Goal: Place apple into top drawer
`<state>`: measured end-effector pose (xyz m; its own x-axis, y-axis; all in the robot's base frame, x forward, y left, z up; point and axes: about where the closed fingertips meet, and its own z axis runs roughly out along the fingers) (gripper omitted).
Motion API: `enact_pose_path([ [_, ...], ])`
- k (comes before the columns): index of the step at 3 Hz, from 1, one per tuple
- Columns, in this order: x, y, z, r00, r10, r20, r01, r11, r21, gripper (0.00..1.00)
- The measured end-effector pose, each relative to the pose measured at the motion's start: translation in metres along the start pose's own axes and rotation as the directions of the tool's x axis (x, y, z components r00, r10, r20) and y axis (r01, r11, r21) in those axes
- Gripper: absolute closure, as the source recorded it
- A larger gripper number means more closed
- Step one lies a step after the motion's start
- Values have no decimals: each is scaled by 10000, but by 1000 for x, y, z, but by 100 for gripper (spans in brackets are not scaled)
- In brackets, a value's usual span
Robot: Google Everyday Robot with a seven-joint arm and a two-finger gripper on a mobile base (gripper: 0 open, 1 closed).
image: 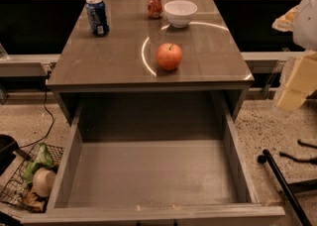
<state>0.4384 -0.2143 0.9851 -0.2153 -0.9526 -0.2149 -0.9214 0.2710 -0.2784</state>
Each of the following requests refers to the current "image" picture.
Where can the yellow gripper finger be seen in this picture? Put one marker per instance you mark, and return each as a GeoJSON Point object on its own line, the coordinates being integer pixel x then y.
{"type": "Point", "coordinates": [301, 83]}

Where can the red apple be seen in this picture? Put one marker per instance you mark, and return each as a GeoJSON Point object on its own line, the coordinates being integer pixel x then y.
{"type": "Point", "coordinates": [169, 56]}

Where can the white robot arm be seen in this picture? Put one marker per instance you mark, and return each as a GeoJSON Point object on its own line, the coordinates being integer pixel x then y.
{"type": "Point", "coordinates": [301, 21]}

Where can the grey cabinet with top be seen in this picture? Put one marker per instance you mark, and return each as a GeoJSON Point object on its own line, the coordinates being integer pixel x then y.
{"type": "Point", "coordinates": [125, 59]}

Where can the open grey top drawer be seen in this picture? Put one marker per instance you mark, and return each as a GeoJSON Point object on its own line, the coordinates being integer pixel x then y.
{"type": "Point", "coordinates": [154, 159]}

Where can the black metal rod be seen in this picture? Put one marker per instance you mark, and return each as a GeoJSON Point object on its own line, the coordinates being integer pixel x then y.
{"type": "Point", "coordinates": [289, 189]}

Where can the white bowl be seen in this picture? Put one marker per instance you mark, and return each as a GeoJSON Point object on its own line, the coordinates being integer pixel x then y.
{"type": "Point", "coordinates": [180, 12]}

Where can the orange soda can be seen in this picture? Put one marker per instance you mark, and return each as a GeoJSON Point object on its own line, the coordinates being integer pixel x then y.
{"type": "Point", "coordinates": [154, 9]}

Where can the blue soda can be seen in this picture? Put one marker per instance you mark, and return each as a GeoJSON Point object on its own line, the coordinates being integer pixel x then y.
{"type": "Point", "coordinates": [97, 18]}

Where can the green chip bag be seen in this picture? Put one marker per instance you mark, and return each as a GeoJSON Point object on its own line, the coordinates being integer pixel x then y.
{"type": "Point", "coordinates": [44, 159]}

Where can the beige cup in basket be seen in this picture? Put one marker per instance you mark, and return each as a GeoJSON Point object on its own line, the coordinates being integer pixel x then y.
{"type": "Point", "coordinates": [43, 182]}

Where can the black object at left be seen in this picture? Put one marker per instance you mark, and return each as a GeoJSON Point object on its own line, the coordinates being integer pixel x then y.
{"type": "Point", "coordinates": [7, 148]}

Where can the black wire basket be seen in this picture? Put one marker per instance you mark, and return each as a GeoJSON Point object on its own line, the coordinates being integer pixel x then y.
{"type": "Point", "coordinates": [18, 192]}

